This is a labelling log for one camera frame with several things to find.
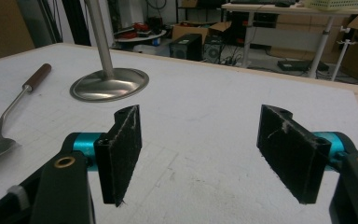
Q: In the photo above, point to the black flat device on floor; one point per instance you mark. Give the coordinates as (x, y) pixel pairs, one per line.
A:
(301, 65)

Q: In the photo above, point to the round white table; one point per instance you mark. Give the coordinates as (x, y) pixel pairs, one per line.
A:
(140, 38)

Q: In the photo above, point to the black computer case with fan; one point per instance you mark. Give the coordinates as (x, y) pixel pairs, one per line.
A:
(213, 49)

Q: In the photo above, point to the white desk with metal legs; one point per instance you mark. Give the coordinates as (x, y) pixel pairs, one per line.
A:
(292, 21)

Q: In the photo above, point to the white plastic basket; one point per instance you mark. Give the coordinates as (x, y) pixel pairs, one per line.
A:
(338, 3)

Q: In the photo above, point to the white plastic stand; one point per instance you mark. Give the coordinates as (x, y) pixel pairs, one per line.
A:
(343, 51)

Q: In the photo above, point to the metal stand with round base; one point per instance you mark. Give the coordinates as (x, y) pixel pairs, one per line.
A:
(110, 82)

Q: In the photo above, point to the black computer tower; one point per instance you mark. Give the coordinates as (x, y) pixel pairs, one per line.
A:
(187, 46)

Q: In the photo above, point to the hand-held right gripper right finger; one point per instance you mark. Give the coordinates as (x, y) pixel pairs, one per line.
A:
(292, 152)

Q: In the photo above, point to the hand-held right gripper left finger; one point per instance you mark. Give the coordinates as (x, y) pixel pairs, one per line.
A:
(119, 149)

